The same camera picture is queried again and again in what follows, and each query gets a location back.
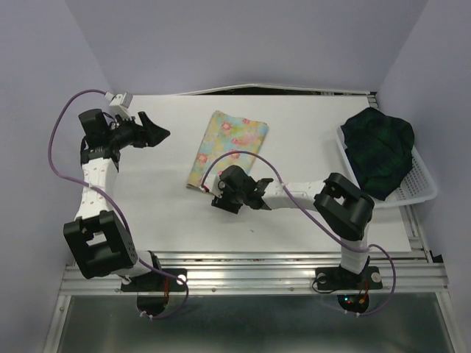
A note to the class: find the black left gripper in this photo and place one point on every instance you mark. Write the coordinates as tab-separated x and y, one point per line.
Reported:
149	134

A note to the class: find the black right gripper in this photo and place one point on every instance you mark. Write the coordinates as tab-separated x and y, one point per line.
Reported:
222	203

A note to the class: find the pastel floral skirt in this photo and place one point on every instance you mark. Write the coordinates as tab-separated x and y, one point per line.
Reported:
224	142

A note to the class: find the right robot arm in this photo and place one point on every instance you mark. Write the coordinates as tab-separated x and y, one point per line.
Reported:
345	209

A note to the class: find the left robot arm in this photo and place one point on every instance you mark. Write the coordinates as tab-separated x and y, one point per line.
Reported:
99	238

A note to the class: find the dark green plaid skirt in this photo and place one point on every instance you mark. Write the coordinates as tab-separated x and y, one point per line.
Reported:
379	149

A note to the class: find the white plastic basket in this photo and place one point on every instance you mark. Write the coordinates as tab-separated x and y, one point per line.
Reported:
417	187

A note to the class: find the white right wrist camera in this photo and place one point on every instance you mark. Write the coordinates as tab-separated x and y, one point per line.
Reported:
211	185

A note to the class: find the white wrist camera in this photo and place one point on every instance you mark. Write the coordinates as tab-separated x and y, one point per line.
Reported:
120	104
211	185

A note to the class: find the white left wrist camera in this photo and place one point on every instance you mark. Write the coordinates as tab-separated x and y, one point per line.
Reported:
120	104

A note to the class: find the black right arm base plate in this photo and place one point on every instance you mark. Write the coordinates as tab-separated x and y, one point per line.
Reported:
352	289

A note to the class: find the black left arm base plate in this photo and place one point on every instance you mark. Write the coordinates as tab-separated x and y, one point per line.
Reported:
158	296

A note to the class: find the aluminium mounting rail frame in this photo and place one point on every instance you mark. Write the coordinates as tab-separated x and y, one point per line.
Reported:
258	253

